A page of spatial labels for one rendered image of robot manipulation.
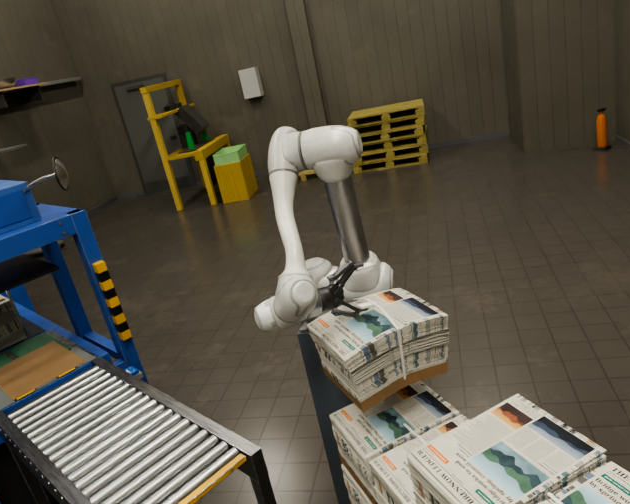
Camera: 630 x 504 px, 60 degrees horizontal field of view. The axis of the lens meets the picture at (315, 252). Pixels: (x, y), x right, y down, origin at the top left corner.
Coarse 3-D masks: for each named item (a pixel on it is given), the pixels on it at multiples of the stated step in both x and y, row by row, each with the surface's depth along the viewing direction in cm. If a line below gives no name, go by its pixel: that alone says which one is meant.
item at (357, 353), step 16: (320, 320) 192; (336, 320) 189; (352, 320) 186; (368, 320) 184; (320, 336) 184; (336, 336) 181; (352, 336) 178; (368, 336) 175; (384, 336) 173; (320, 352) 196; (336, 352) 174; (352, 352) 171; (368, 352) 172; (384, 352) 175; (336, 368) 186; (352, 368) 171; (368, 368) 174; (384, 368) 177; (352, 384) 176; (368, 384) 176; (384, 384) 179
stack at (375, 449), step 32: (416, 384) 206; (352, 416) 196; (384, 416) 193; (416, 416) 189; (448, 416) 186; (352, 448) 187; (384, 448) 178; (416, 448) 175; (352, 480) 200; (384, 480) 165
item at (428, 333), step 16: (400, 288) 206; (384, 304) 193; (400, 304) 192; (416, 304) 191; (416, 320) 179; (432, 320) 180; (416, 336) 179; (432, 336) 182; (448, 336) 185; (416, 352) 181; (432, 352) 185; (416, 368) 183
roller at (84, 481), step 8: (176, 416) 224; (160, 424) 221; (168, 424) 221; (152, 432) 217; (160, 432) 218; (136, 440) 214; (144, 440) 214; (152, 440) 216; (128, 448) 210; (136, 448) 211; (112, 456) 208; (120, 456) 208; (128, 456) 209; (104, 464) 204; (112, 464) 205; (96, 472) 201; (104, 472) 203; (80, 480) 198; (88, 480) 199; (80, 488) 197
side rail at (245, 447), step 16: (112, 368) 273; (128, 384) 257; (144, 384) 252; (160, 400) 237; (176, 400) 234; (192, 416) 221; (208, 432) 211; (224, 432) 207; (240, 448) 197; (256, 448) 195; (256, 464) 194; (256, 480) 197
